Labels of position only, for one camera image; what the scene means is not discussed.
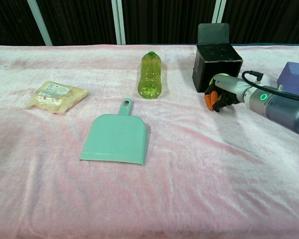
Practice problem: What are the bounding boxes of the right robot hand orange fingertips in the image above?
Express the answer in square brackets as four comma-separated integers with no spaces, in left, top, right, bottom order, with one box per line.
[204,73,252,113]

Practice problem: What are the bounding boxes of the black open box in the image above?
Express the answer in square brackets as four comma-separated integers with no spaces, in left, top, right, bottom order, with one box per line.
[192,23,244,93]

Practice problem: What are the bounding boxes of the purple foam block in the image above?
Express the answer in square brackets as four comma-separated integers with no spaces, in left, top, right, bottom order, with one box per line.
[277,61,299,99]

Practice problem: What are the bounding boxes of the yellow-green plastic bottle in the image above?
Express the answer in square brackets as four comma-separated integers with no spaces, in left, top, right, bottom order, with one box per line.
[138,51,163,100]

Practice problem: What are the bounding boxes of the pink fleece table cloth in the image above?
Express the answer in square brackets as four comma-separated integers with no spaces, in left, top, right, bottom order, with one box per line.
[0,44,299,239]

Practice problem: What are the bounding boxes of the teal plastic dustpan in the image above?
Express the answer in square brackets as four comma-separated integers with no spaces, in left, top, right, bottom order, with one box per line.
[79,98,150,166]

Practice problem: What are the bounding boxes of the beige snack packet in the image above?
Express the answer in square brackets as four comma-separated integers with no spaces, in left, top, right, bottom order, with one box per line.
[24,81,89,115]

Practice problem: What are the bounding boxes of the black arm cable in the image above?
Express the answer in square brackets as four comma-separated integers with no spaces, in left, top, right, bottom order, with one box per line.
[241,70,299,102]

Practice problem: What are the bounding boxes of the white partition post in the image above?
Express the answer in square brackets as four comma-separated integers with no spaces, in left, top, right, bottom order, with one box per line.
[212,0,227,24]
[26,0,53,46]
[111,0,127,46]

